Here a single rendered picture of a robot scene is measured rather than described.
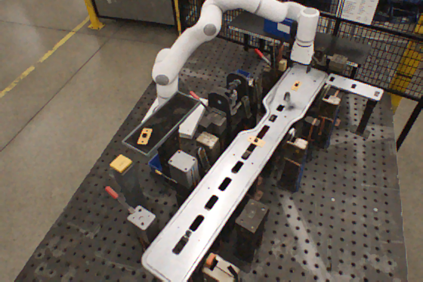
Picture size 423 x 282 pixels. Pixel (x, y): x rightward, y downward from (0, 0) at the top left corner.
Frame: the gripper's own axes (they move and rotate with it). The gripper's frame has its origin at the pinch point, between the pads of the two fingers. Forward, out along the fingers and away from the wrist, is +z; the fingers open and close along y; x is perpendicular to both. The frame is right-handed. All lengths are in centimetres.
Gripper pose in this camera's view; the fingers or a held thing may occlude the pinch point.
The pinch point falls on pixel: (299, 67)
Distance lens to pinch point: 177.9
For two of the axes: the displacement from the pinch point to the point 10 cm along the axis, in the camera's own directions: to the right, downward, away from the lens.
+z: 0.3, 7.0, 7.1
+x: 5.4, -6.1, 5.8
